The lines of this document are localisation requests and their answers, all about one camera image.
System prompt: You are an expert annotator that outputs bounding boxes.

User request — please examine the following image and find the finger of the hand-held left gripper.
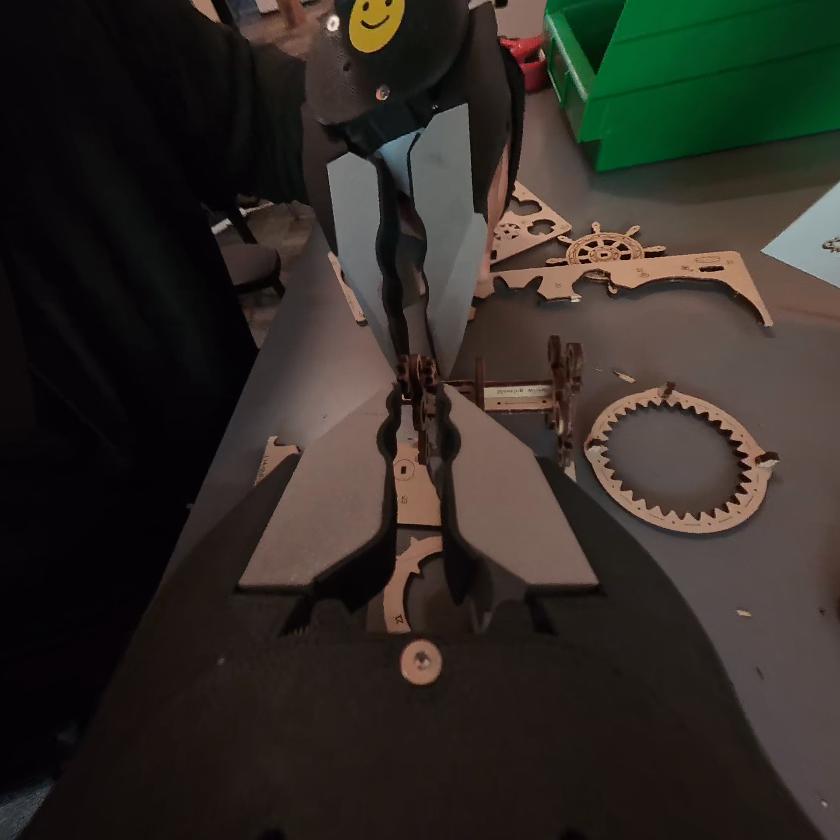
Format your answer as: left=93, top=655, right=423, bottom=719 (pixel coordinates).
left=326, top=152, right=408, bottom=385
left=403, top=101, right=493, bottom=378

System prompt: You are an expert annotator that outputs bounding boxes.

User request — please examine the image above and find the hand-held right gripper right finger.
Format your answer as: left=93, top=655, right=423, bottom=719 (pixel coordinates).
left=433, top=384, right=601, bottom=608

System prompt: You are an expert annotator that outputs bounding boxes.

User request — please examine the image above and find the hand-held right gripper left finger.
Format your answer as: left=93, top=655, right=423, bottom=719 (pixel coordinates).
left=238, top=382, right=403, bottom=611

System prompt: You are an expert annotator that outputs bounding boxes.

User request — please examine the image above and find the wooden gear axle assembly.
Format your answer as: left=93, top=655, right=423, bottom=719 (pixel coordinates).
left=394, top=336, right=585, bottom=467

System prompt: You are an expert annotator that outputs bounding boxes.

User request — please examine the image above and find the person's left forearm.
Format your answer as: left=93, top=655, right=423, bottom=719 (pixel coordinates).
left=197, top=20, right=322, bottom=204

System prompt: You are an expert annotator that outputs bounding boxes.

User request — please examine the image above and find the long wooden parts sheet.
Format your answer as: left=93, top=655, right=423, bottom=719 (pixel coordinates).
left=252, top=435, right=448, bottom=528

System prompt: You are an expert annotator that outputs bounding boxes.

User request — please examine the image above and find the triangular wooden parts sheet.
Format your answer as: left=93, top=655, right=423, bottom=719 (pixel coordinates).
left=489, top=180, right=573, bottom=266

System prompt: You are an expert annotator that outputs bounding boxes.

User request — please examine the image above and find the arched wooden parts sheet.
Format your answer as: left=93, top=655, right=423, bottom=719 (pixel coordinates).
left=472, top=251, right=775, bottom=329

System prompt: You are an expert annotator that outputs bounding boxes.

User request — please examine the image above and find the person's left hand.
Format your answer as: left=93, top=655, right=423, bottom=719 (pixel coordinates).
left=489, top=154, right=515, bottom=231

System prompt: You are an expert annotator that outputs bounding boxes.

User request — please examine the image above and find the red plastic object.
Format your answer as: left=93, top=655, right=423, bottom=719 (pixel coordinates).
left=500, top=36, right=547, bottom=91

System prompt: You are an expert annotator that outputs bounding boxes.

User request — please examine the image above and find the wooden ship wheel part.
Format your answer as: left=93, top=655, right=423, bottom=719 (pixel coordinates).
left=546, top=222, right=668, bottom=271

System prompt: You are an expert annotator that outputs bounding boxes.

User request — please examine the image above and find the green plastic bin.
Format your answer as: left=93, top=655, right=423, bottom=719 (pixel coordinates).
left=577, top=0, right=840, bottom=173
left=543, top=0, right=631, bottom=142

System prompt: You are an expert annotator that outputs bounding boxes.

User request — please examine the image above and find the printed assembly instruction sheet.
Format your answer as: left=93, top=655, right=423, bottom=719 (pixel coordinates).
left=761, top=197, right=840, bottom=290

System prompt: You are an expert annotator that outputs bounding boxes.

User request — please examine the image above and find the wooden internal gear ring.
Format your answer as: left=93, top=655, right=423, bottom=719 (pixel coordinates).
left=584, top=384, right=782, bottom=534

